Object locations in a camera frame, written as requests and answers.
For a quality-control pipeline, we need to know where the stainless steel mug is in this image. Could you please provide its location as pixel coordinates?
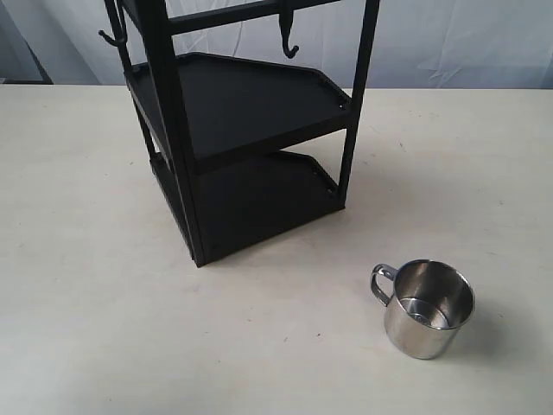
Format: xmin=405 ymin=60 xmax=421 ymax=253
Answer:
xmin=371 ymin=259 xmax=475 ymax=360

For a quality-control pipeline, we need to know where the white backdrop curtain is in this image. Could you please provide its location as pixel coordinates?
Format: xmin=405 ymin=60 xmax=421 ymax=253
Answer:
xmin=1 ymin=0 xmax=552 ymax=89

